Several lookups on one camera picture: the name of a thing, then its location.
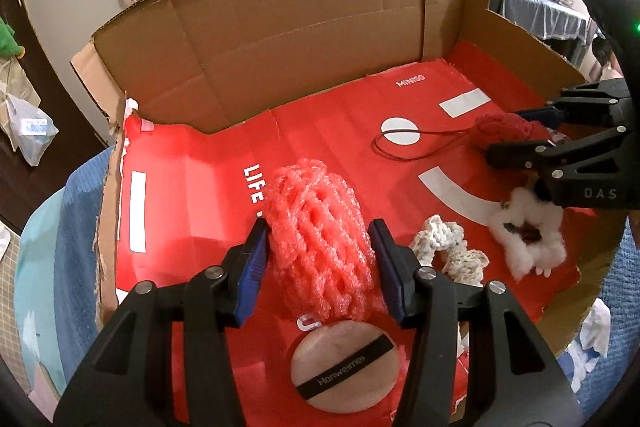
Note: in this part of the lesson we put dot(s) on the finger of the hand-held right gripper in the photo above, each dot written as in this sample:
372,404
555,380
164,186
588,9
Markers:
542,114
515,154

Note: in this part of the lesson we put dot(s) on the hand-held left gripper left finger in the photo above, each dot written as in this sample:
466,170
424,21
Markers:
252,267

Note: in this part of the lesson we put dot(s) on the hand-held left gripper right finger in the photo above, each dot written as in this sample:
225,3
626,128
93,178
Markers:
390,267

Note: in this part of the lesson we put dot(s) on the red yarn ball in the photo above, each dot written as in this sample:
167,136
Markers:
500,127

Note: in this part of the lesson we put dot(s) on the cream crochet scrunchie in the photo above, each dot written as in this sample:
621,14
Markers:
457,259

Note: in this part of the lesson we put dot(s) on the red foam net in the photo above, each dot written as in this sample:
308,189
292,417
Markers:
320,237

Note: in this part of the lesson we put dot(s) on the beige powder puff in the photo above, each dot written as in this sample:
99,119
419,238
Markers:
330,347

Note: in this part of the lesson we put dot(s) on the white fluffy scrunchie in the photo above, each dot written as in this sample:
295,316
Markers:
545,252

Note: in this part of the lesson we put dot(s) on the cardboard box with red lining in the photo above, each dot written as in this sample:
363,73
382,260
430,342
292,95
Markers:
300,32

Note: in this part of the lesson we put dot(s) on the table with blue cloth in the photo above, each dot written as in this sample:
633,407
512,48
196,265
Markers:
540,12

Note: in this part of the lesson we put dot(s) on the blue knitted blanket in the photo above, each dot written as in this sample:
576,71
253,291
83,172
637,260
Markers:
85,217

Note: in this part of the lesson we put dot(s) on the light blue bedsheet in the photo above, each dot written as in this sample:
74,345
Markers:
40,282

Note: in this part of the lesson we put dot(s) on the clear plastic bag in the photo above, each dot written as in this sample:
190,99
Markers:
35,132

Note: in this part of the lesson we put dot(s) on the dark brown door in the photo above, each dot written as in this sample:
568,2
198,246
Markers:
65,72

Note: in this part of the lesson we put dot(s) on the beige hanging organizer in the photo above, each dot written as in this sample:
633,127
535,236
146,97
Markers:
20,82

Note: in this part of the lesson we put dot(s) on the green plush toy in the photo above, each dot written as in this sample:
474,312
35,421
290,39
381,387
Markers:
10,37

